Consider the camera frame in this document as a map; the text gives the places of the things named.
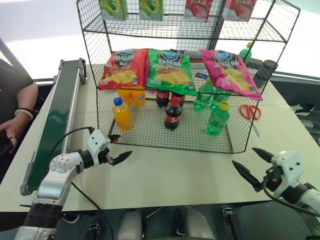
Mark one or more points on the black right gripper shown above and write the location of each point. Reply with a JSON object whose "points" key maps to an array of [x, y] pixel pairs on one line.
{"points": [[273, 180]]}

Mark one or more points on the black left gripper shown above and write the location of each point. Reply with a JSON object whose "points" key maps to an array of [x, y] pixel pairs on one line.
{"points": [[104, 156]]}

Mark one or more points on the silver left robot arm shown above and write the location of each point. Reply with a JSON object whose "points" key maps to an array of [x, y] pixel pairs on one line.
{"points": [[58, 172]]}

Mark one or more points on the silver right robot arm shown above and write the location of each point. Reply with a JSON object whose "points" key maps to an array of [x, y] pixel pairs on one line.
{"points": [[308, 198]]}

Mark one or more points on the bystander forearm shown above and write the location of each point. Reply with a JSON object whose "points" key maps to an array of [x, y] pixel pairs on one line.
{"points": [[27, 96]]}

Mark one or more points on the green conveyor belt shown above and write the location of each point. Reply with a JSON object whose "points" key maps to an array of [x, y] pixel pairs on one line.
{"points": [[60, 105]]}

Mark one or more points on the bystander bare hand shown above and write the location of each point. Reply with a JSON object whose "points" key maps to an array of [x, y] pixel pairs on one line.
{"points": [[13, 128]]}

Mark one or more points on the orange soda bottle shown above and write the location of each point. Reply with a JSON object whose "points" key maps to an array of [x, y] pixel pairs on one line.
{"points": [[138, 97], [122, 116], [125, 96]]}

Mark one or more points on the green soda bottle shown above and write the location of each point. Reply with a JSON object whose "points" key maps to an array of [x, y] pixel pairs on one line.
{"points": [[245, 53], [202, 98], [220, 98], [217, 120]]}

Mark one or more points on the cola bottle red label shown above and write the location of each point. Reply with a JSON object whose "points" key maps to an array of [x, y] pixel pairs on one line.
{"points": [[173, 115], [180, 98], [163, 97]]}

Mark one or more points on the black and white sneaker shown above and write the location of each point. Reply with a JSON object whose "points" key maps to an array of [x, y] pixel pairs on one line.
{"points": [[302, 109]]}

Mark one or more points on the white rounded robot leg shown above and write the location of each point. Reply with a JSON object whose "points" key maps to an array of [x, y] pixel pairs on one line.
{"points": [[130, 225], [197, 223]]}

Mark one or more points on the red potato chips bag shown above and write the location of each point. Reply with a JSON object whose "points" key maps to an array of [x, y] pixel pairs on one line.
{"points": [[122, 70]]}

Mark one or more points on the black cylinder container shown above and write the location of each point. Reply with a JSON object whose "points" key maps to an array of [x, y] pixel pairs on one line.
{"points": [[265, 73]]}

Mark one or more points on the green potato chips bag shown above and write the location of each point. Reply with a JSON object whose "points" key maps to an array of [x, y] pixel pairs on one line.
{"points": [[170, 72]]}

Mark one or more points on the pink potato chips bag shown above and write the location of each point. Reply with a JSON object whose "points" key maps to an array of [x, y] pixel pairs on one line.
{"points": [[230, 72]]}

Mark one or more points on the black ribbed object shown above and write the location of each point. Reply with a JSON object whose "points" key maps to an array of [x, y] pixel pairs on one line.
{"points": [[254, 63]]}

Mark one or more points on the small blue card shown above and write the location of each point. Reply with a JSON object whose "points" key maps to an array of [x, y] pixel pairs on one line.
{"points": [[202, 75]]}

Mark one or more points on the black phone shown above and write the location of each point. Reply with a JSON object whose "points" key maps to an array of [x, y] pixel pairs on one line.
{"points": [[4, 143]]}

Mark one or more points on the green candy bag left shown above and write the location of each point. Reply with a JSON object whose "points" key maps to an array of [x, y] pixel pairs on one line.
{"points": [[113, 8]]}

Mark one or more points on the green candy bag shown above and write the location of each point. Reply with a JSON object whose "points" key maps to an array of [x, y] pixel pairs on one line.
{"points": [[113, 8], [151, 8]]}

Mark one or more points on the red strawberry bag right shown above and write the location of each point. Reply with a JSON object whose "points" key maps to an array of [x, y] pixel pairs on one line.
{"points": [[238, 8]]}

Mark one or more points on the red strawberry candy bag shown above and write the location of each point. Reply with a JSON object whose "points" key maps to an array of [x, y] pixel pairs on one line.
{"points": [[198, 10]]}

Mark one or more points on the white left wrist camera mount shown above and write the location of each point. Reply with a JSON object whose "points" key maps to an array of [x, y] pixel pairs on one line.
{"points": [[96, 146]]}

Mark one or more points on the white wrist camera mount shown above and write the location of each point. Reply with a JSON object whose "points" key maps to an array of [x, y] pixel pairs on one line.
{"points": [[288, 167], [96, 146]]}

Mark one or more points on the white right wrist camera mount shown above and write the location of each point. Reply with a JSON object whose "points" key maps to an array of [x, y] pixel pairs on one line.
{"points": [[288, 167]]}

